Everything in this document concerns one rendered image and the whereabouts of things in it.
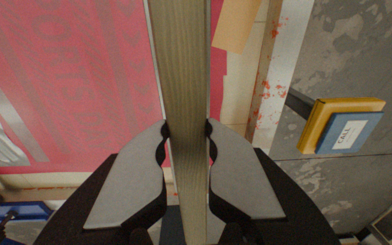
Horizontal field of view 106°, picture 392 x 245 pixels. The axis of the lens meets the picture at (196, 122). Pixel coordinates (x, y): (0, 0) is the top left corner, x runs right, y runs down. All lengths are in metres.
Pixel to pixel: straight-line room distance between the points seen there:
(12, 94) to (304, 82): 1.60
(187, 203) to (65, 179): 0.35
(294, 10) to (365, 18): 1.50
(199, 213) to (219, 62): 0.21
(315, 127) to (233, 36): 0.25
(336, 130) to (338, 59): 1.32
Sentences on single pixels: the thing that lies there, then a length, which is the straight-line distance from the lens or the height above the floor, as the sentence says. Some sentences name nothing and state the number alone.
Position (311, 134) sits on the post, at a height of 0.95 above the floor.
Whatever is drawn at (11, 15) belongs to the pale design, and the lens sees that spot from 0.33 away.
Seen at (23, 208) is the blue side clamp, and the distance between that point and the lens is 0.53.
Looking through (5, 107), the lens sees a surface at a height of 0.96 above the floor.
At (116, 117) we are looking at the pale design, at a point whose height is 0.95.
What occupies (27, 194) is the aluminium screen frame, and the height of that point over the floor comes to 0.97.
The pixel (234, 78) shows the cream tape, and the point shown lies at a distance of 0.26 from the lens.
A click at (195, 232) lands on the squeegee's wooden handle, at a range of 0.23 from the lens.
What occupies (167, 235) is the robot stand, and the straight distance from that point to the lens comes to 0.81.
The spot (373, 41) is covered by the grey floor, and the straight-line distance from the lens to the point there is 1.84.
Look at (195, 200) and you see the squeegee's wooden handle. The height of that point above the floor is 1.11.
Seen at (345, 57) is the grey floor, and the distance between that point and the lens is 1.72.
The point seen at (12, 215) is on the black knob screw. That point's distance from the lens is 0.55.
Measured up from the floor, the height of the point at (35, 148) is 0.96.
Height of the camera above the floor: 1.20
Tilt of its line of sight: 59 degrees down
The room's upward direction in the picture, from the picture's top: 175 degrees clockwise
